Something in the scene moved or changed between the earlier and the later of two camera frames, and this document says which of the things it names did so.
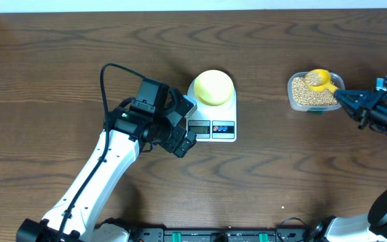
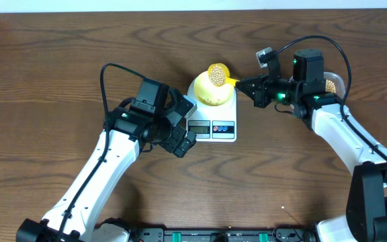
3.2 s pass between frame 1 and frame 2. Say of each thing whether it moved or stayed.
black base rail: stayed
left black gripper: stayed
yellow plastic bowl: stayed
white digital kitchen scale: stayed
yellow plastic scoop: moved
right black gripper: moved
